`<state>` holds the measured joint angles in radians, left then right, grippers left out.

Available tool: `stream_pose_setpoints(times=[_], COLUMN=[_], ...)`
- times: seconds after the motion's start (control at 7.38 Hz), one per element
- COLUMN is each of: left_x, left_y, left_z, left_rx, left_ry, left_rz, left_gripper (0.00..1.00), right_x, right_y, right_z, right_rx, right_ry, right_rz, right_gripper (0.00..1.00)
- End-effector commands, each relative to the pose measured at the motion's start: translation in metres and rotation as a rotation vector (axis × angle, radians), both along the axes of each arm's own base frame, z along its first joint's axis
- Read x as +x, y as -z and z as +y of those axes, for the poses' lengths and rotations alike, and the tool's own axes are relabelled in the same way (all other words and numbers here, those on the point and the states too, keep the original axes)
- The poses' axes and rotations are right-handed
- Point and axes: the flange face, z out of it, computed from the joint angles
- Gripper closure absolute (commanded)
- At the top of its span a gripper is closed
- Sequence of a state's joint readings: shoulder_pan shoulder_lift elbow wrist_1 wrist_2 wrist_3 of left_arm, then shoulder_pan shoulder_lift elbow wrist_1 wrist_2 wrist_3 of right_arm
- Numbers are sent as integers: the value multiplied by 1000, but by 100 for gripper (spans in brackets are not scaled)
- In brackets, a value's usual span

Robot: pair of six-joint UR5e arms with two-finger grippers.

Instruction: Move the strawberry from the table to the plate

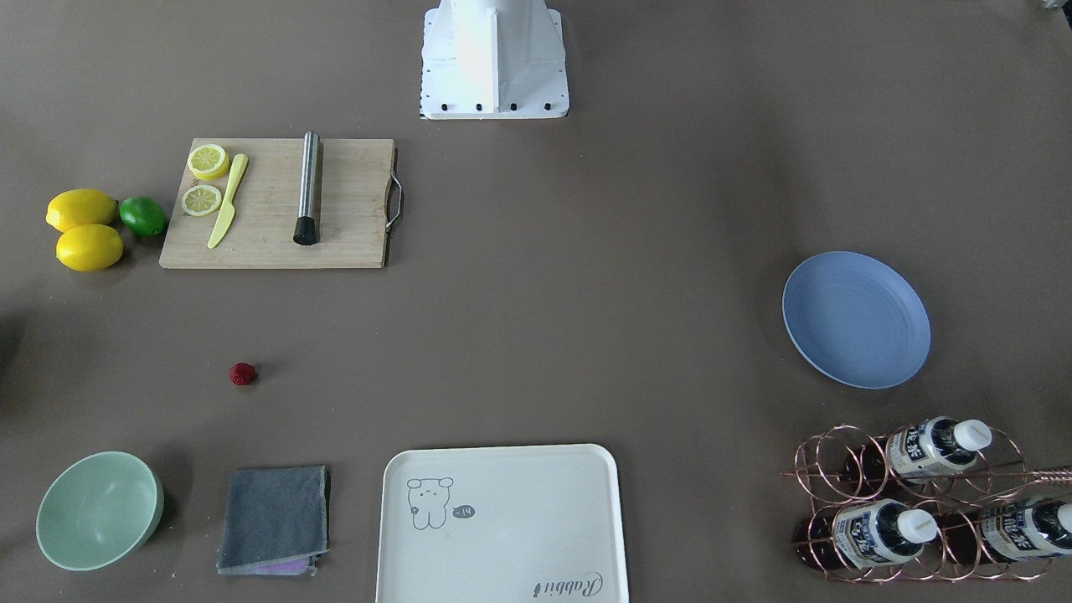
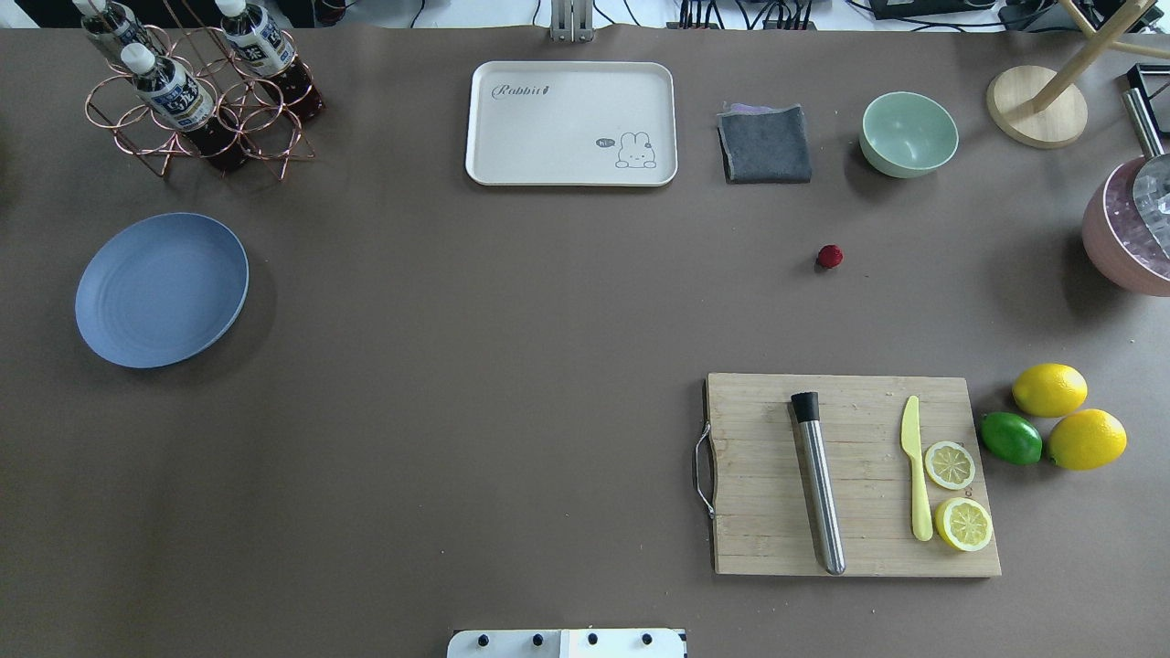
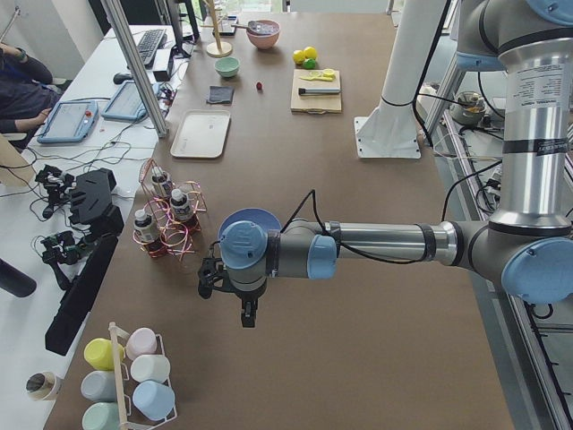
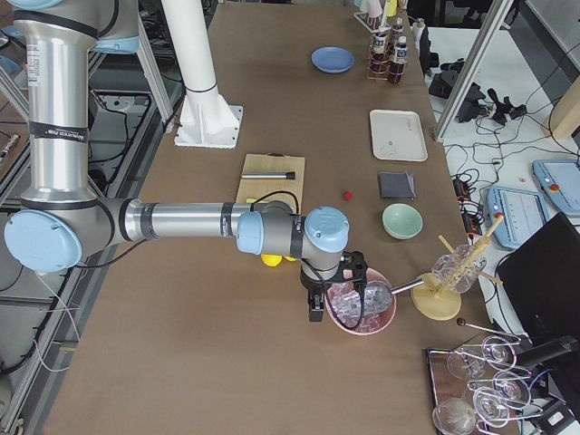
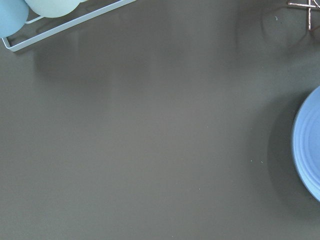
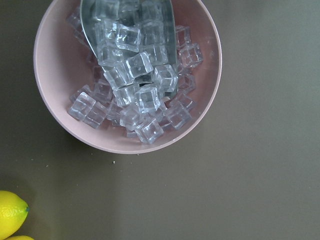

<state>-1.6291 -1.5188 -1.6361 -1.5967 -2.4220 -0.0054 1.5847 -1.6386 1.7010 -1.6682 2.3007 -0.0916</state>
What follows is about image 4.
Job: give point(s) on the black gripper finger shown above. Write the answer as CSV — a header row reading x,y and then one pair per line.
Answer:
x,y
316,312

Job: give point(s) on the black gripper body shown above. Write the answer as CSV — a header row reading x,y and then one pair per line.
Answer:
x,y
312,285

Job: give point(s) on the blue plate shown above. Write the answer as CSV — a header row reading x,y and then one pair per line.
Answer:
x,y
332,59

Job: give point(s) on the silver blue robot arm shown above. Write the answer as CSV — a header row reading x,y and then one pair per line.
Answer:
x,y
61,221

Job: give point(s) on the pink ice bowl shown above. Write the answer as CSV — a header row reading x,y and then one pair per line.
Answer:
x,y
343,304

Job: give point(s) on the metal ice scoop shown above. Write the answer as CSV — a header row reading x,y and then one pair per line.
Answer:
x,y
379,297

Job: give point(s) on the green bowl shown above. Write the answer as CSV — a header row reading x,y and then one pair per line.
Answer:
x,y
402,221

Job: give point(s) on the wooden mug tree stand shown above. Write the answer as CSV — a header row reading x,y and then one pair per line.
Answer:
x,y
436,301

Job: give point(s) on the grey folded cloth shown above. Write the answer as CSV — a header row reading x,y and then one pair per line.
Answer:
x,y
397,185

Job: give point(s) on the clear glass mug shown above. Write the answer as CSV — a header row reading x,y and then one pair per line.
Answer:
x,y
455,273

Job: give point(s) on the steel muddler black tip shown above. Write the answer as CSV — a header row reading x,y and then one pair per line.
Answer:
x,y
269,175

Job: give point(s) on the wooden cutting board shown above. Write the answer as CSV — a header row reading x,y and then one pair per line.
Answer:
x,y
263,163

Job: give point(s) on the cream rabbit tray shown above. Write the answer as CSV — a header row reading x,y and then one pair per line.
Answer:
x,y
397,136

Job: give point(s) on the wine glass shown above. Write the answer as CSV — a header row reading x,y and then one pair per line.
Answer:
x,y
471,361
495,399
454,416

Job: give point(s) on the blue teach pendant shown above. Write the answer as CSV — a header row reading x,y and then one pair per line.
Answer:
x,y
559,179
524,212

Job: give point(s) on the black laptop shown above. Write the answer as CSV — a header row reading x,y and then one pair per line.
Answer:
x,y
541,280

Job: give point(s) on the dark bottle white cap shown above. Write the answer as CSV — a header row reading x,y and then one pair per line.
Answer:
x,y
378,52

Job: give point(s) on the wire glass rack tray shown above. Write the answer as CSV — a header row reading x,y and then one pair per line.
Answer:
x,y
541,416

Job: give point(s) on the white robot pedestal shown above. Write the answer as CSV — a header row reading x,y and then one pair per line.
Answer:
x,y
206,119

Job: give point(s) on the copper wire bottle rack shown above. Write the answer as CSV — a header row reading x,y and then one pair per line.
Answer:
x,y
386,75

